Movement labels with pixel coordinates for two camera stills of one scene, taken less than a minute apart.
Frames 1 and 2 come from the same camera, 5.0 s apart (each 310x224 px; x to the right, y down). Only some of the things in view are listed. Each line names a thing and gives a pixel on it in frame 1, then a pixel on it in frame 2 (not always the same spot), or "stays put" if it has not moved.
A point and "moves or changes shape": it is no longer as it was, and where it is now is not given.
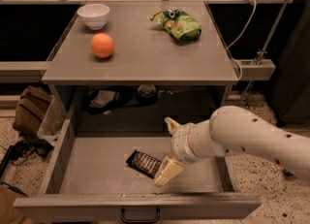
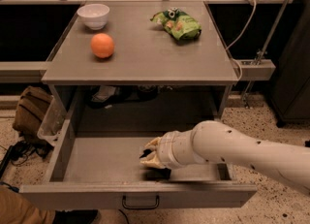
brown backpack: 30,109 stays put
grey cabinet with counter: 122,68 stays put
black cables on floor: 19,151 stays put
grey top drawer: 111,176 moves or changes shape
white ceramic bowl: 94,15 stays put
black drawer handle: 140,221 → 139,207
